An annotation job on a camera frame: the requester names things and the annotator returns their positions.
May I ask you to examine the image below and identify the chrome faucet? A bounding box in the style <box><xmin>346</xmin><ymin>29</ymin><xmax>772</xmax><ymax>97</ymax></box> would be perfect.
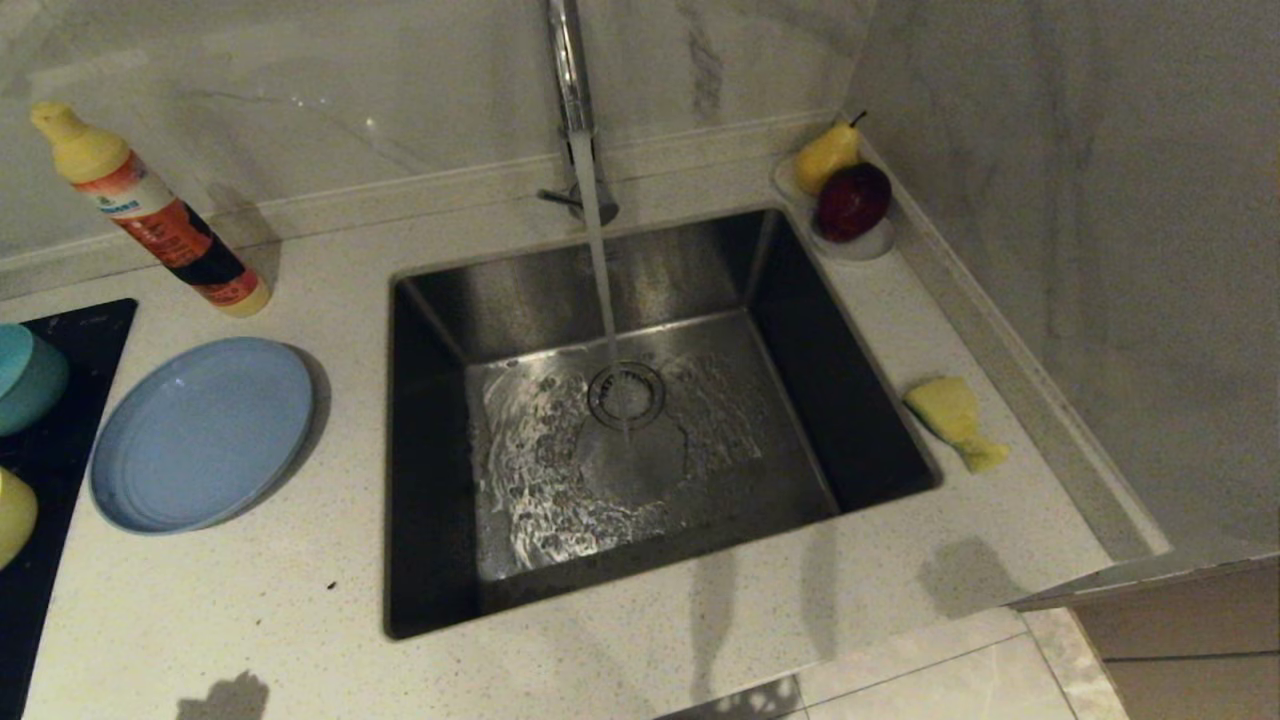
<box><xmin>537</xmin><ymin>0</ymin><xmax>621</xmax><ymax>225</ymax></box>

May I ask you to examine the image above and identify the yellow green sponge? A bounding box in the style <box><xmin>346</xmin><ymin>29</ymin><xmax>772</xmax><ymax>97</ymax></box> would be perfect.
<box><xmin>905</xmin><ymin>376</ymin><xmax>1011</xmax><ymax>475</ymax></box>

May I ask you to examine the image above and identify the blue round plate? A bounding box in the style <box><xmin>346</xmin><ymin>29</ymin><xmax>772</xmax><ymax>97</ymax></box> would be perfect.
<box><xmin>90</xmin><ymin>337</ymin><xmax>316</xmax><ymax>534</ymax></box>

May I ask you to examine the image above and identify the orange dish soap bottle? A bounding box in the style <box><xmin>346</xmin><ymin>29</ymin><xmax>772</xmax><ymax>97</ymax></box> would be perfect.
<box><xmin>30</xmin><ymin>100</ymin><xmax>273</xmax><ymax>319</ymax></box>

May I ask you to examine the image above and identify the teal bowl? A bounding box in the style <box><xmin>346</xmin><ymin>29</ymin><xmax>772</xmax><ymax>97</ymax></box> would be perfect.
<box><xmin>0</xmin><ymin>322</ymin><xmax>71</xmax><ymax>438</ymax></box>

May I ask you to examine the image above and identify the yellow plastic bowl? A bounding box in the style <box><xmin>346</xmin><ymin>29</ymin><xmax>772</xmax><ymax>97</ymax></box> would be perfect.
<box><xmin>0</xmin><ymin>467</ymin><xmax>39</xmax><ymax>571</ymax></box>

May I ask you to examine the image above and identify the metal sink drain strainer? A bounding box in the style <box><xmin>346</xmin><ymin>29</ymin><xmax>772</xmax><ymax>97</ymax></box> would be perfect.
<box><xmin>587</xmin><ymin>361</ymin><xmax>667</xmax><ymax>431</ymax></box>

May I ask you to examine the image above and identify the stainless steel sink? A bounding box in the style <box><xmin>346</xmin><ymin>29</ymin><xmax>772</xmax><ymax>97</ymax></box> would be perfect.
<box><xmin>383</xmin><ymin>205</ymin><xmax>944</xmax><ymax>641</ymax></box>

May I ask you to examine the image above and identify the clear tap water stream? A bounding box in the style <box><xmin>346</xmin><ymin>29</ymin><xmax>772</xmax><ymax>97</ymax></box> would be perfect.
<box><xmin>568</xmin><ymin>130</ymin><xmax>636</xmax><ymax>441</ymax></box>

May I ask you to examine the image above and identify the small white fruit dish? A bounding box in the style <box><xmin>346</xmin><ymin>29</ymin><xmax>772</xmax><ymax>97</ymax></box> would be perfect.
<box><xmin>772</xmin><ymin>150</ymin><xmax>898</xmax><ymax>263</ymax></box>

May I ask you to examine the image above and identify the dark red apple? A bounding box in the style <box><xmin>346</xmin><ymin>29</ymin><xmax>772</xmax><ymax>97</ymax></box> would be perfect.
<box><xmin>814</xmin><ymin>160</ymin><xmax>895</xmax><ymax>243</ymax></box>

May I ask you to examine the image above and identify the yellow pear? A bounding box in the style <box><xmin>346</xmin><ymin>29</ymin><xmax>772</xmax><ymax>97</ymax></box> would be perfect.
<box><xmin>795</xmin><ymin>110</ymin><xmax>869</xmax><ymax>196</ymax></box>

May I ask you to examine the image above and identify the black induction cooktop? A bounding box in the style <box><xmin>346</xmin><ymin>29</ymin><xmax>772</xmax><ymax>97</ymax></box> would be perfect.
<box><xmin>0</xmin><ymin>297</ymin><xmax>139</xmax><ymax>720</ymax></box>

